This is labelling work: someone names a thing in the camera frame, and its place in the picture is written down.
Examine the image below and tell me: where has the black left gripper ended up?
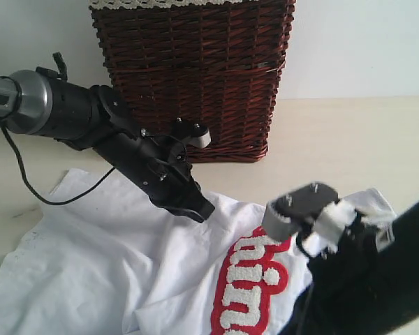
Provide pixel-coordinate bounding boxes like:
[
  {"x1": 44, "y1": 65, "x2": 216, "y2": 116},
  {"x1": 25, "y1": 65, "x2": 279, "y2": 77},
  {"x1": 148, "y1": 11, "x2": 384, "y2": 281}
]
[{"x1": 115, "y1": 134, "x2": 215, "y2": 222}]

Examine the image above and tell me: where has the white t-shirt with red lettering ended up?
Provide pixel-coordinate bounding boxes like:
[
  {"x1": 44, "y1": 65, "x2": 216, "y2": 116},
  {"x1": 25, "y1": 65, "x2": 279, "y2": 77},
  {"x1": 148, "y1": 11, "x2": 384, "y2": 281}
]
[{"x1": 0, "y1": 168, "x2": 397, "y2": 335}]

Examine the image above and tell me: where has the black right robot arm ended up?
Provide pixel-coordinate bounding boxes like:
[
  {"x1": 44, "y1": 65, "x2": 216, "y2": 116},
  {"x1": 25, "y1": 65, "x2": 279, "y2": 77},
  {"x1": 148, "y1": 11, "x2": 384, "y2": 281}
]
[{"x1": 280, "y1": 202, "x2": 419, "y2": 334}]

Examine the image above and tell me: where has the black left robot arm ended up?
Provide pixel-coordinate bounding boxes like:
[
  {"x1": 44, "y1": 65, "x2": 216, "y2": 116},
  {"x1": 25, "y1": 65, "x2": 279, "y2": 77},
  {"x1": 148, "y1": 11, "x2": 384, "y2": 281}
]
[{"x1": 0, "y1": 52, "x2": 214, "y2": 223}]

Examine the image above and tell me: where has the dark red wicker basket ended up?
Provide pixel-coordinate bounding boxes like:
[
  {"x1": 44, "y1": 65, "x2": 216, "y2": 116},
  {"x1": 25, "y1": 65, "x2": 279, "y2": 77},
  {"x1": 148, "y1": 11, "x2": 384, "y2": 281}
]
[{"x1": 88, "y1": 0, "x2": 295, "y2": 163}]

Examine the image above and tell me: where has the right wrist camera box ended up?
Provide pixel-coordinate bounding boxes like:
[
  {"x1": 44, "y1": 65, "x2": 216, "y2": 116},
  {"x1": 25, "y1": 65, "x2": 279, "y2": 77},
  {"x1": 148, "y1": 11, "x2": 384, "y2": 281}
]
[{"x1": 261, "y1": 181, "x2": 339, "y2": 241}]

